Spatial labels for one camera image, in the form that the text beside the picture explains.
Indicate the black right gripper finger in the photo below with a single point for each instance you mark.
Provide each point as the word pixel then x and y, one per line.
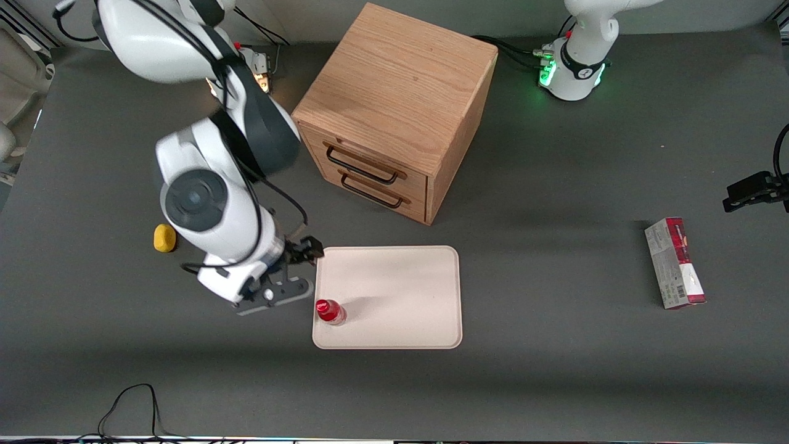
pixel 313 246
pixel 299 254

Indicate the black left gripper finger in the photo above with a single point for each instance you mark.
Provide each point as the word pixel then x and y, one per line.
pixel 732 204
pixel 749 187

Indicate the red coke bottle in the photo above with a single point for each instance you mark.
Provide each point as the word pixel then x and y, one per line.
pixel 330 312

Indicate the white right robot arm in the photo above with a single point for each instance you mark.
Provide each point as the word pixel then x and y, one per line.
pixel 197 197

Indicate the beige rectangular tray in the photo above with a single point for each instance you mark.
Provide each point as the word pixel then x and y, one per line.
pixel 400 290

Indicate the grey and red carton box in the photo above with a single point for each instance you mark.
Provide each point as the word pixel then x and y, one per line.
pixel 675 264

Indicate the yellow lemon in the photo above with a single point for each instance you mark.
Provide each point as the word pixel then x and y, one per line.
pixel 163 239

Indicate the oak wooden drawer cabinet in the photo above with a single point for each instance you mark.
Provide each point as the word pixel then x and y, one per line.
pixel 394 80

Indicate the beige background object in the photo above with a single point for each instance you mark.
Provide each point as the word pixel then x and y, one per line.
pixel 21 80

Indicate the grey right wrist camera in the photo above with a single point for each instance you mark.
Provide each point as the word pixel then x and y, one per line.
pixel 277 295

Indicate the aluminium frame rail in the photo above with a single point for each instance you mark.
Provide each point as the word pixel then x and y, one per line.
pixel 31 31
pixel 780 23

